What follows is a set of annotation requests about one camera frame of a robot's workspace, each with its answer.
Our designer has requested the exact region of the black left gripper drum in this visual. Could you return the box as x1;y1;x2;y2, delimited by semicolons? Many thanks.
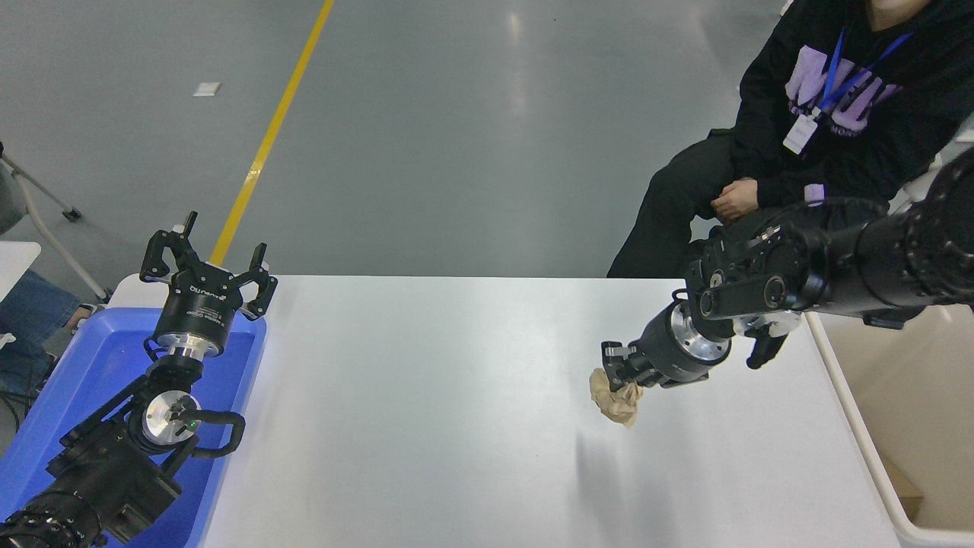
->
154;266;244;345

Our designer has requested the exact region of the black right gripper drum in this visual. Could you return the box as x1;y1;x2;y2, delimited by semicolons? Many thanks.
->
632;304;722;390

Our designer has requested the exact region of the tan paper ball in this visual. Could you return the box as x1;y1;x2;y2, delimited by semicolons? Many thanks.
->
589;368;645;429

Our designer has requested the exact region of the person's hand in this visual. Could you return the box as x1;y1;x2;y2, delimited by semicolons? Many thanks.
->
711;178;761;224

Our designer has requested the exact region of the blue plastic tray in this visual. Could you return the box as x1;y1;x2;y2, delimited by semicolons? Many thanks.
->
0;307;269;548

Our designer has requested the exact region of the grey metal stand leg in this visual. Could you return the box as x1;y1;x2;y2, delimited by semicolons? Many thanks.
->
0;141;109;302

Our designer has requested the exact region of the person at table edge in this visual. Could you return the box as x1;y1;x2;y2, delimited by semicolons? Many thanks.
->
0;270;86;397

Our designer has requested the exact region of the small white side table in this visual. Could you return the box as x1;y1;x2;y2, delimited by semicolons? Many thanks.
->
0;241;43;302

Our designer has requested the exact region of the large pale bin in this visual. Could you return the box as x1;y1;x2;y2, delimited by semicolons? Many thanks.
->
803;303;974;548

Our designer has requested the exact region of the white badge card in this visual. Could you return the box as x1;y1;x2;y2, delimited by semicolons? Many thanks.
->
782;114;820;156

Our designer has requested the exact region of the brown cardboard piece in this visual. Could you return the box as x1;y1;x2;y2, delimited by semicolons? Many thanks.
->
875;455;924;520

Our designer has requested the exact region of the seated person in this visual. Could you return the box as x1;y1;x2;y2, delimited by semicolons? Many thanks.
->
607;0;974;279

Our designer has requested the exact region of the white chair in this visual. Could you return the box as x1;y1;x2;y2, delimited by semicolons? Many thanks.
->
886;114;974;215

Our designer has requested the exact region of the blue lanyard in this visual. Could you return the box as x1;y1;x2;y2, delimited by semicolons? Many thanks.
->
810;27;915;120

